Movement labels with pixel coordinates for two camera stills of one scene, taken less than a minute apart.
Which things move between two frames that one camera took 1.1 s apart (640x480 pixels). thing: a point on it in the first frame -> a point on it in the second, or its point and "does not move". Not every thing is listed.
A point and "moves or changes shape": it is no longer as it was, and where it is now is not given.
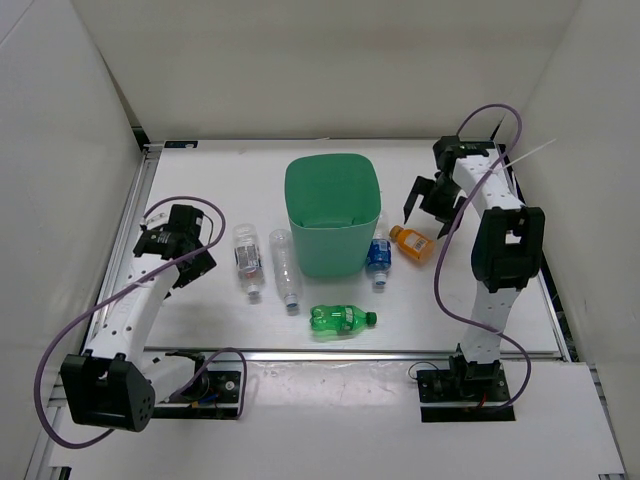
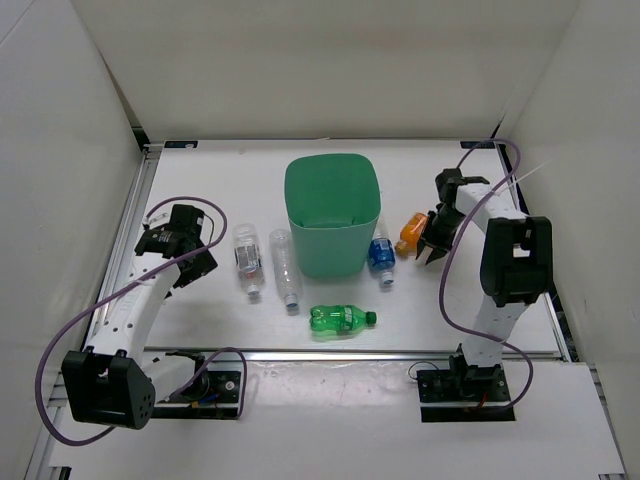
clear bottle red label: (248, 256) does not move
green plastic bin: (333, 204) does not move
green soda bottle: (342, 318) does not move
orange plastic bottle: (412, 242) moves or changes shape
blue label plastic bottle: (379, 255) moves or changes shape
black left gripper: (203, 264) does not move
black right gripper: (447, 215) -> (427, 236)
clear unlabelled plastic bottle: (285, 265) does not move
